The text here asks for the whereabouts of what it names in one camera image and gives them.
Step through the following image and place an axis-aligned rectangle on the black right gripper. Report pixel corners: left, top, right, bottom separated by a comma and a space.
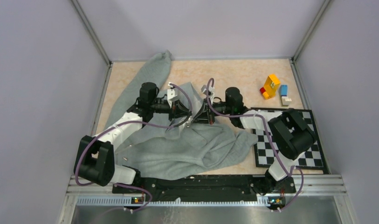
192, 97, 233, 125

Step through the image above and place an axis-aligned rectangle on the grey zip-up jacket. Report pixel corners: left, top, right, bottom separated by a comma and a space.
105, 51, 258, 180

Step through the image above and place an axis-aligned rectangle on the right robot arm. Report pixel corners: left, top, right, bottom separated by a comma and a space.
193, 85, 317, 195

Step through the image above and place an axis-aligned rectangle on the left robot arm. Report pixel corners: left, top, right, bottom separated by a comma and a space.
74, 82, 193, 193

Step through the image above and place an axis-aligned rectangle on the yellow red toy block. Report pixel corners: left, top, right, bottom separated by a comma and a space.
260, 74, 281, 100

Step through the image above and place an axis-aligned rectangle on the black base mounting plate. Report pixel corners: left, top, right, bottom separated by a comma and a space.
112, 175, 296, 202

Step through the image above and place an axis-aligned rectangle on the white beige toy block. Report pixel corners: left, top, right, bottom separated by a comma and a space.
281, 96, 292, 106

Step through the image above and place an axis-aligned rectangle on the blue toy block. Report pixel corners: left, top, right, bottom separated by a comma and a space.
279, 84, 288, 97

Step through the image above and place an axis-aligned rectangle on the black white checkerboard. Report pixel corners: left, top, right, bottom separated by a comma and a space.
252, 108, 329, 174

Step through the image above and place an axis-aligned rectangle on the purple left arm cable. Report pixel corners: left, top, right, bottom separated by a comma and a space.
74, 83, 193, 214

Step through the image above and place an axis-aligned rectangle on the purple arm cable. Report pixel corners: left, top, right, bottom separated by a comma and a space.
74, 83, 193, 214
205, 77, 304, 212

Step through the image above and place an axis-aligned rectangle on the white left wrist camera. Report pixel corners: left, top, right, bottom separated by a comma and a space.
167, 82, 180, 103

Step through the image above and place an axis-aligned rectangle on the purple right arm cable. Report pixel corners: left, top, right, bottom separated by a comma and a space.
205, 77, 304, 212

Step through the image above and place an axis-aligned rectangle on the white cable duct strip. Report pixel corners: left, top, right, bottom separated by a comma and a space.
76, 196, 270, 207

